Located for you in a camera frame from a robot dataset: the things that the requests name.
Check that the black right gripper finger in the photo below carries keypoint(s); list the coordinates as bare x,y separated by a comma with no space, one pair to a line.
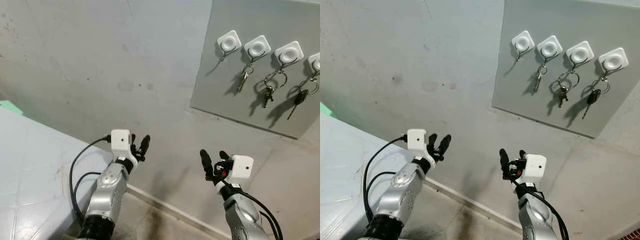
224,156
504,161
205,161
522,155

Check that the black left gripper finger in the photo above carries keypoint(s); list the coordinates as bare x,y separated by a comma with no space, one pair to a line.
432,140
133,139
444,144
145,144

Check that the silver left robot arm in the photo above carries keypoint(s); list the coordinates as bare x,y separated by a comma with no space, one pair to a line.
400,190
107,190

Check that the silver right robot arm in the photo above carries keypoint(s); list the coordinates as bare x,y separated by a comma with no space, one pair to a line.
245,215
537,215

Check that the black-headed car key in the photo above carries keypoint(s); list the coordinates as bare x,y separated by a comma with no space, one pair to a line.
301,96
593,96

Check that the pale green object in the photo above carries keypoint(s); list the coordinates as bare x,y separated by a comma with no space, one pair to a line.
325,109
7,106

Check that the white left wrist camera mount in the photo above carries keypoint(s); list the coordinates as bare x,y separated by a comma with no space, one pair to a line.
416,139
120,139

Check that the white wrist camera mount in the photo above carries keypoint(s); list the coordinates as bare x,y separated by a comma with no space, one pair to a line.
535,167
416,139
120,139
242,167

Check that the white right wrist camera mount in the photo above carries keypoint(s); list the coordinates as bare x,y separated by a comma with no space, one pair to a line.
242,167
535,167

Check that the grey wall board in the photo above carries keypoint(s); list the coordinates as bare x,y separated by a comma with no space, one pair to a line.
225,100
525,100

